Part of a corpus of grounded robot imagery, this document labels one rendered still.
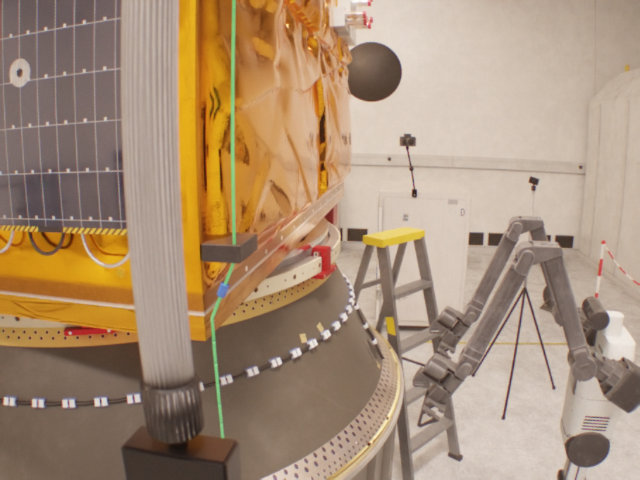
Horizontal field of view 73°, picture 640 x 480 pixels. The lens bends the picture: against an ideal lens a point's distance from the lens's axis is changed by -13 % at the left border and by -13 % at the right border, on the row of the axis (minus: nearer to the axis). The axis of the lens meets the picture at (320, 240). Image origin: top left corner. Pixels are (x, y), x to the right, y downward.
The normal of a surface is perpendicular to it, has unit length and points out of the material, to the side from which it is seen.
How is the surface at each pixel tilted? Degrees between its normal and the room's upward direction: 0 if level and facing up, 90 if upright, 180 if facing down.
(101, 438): 62
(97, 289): 90
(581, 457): 90
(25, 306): 90
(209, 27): 87
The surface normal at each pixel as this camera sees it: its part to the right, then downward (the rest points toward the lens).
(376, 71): -0.14, 0.22
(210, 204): 0.75, 0.15
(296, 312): 0.74, -0.35
